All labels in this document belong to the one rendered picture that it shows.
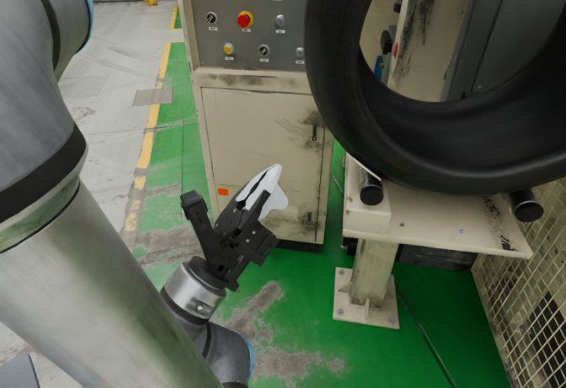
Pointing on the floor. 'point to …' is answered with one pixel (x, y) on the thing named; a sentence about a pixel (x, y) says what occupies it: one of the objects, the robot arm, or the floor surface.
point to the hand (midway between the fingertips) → (272, 168)
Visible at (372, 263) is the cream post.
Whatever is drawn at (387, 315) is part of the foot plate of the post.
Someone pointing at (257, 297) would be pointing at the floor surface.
